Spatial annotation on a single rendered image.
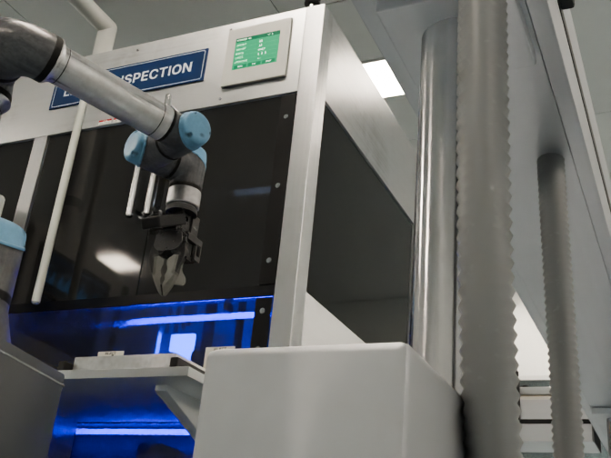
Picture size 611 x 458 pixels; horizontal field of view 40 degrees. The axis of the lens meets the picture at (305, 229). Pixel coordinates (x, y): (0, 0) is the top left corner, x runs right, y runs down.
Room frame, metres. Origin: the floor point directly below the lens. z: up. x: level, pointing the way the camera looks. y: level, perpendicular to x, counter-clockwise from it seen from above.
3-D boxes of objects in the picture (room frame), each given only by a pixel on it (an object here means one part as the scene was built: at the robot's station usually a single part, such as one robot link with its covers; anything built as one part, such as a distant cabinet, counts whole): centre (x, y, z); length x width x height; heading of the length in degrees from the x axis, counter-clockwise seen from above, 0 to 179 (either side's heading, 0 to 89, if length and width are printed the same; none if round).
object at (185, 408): (1.87, 0.19, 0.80); 0.34 x 0.03 x 0.13; 154
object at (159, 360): (1.87, 0.27, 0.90); 0.34 x 0.26 x 0.04; 153
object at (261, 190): (2.10, 0.25, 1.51); 0.43 x 0.01 x 0.59; 64
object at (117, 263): (2.30, 0.66, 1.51); 0.47 x 0.01 x 0.59; 64
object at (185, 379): (1.99, 0.41, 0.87); 0.70 x 0.48 x 0.02; 64
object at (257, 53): (2.05, 0.20, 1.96); 0.21 x 0.01 x 0.21; 64
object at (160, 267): (1.71, 0.29, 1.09); 0.06 x 0.03 x 0.09; 153
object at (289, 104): (2.01, 0.09, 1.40); 0.05 x 0.01 x 0.80; 64
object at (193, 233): (1.70, 0.28, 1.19); 0.09 x 0.08 x 0.12; 153
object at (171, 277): (1.69, 0.27, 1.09); 0.06 x 0.03 x 0.09; 153
